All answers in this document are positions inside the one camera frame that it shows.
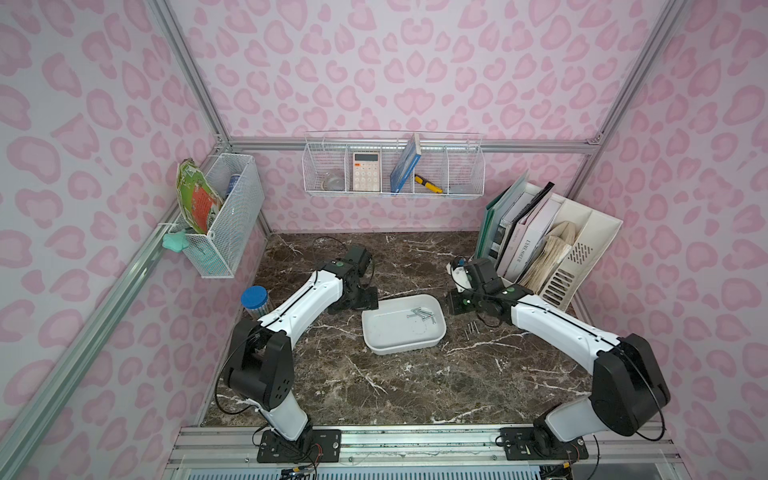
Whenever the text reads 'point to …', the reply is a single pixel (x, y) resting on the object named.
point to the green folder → (490, 213)
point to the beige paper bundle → (555, 246)
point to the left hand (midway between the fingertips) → (359, 300)
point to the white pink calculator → (366, 171)
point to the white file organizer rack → (573, 248)
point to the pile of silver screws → (417, 311)
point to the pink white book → (527, 240)
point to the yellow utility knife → (427, 184)
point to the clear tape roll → (332, 182)
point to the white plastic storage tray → (403, 323)
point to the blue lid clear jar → (255, 300)
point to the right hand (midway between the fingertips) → (443, 298)
